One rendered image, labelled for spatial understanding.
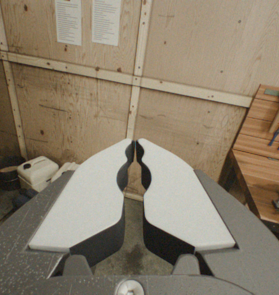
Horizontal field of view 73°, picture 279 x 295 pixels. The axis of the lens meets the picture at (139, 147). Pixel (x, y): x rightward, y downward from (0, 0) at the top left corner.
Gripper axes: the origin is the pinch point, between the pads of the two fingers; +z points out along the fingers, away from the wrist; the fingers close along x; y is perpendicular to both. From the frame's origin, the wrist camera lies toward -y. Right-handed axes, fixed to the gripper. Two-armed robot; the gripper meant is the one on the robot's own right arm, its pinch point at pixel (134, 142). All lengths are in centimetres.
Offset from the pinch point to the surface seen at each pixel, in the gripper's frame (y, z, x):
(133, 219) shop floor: 146, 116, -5
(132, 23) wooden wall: -18, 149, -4
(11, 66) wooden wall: 13, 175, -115
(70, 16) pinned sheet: -24, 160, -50
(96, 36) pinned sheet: -10, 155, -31
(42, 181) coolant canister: 110, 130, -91
